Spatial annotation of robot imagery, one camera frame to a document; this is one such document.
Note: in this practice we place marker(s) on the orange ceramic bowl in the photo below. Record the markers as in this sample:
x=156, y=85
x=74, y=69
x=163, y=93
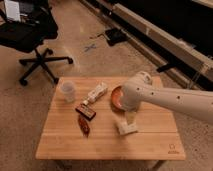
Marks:
x=115, y=99

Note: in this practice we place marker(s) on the dark brown chocolate box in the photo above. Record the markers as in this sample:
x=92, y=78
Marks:
x=85, y=111

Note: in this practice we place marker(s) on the white paper on chair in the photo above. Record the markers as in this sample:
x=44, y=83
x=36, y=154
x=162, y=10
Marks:
x=12, y=10

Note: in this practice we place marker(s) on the long beige rail beam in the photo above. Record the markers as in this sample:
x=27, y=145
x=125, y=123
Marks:
x=182, y=27

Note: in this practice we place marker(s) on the black bag on floor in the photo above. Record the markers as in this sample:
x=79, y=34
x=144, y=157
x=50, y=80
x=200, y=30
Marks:
x=115, y=36

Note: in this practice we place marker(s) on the white sponge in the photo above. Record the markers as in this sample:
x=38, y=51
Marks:
x=124, y=128

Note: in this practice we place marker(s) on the black office chair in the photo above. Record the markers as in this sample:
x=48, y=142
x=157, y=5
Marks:
x=28, y=35

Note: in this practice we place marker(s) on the translucent plastic cup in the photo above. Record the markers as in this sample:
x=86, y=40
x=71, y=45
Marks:
x=67, y=88

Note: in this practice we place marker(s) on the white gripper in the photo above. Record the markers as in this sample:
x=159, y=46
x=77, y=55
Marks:
x=130, y=114

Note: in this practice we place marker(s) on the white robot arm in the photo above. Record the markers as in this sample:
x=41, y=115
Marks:
x=194, y=103

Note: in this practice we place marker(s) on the white wrapped snack bar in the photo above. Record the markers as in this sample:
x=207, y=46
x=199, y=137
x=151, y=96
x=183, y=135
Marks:
x=97, y=92

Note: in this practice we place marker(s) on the red brown snack packet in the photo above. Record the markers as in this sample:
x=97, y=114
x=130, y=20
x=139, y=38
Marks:
x=83, y=126

